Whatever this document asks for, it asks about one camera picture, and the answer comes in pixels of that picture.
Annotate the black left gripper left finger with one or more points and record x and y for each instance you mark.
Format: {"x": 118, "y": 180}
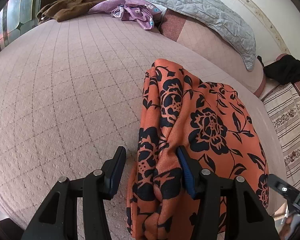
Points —
{"x": 56, "y": 218}

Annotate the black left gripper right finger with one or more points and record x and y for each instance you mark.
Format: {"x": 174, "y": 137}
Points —
{"x": 246, "y": 217}

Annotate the orange black floral garment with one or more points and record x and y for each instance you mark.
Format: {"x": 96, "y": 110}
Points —
{"x": 211, "y": 122}

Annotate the striped floral pillow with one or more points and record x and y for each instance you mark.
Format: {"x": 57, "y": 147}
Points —
{"x": 283, "y": 107}

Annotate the pink quilted bed cover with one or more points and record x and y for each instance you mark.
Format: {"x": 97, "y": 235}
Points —
{"x": 71, "y": 93}

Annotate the pink maroon bolster cushion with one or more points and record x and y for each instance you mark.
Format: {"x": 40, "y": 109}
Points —
{"x": 207, "y": 43}

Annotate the purple floral garment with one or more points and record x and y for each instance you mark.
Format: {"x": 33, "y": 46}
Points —
{"x": 140, "y": 11}

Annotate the grey quilted pillow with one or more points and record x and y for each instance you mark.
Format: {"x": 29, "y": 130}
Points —
{"x": 220, "y": 18}

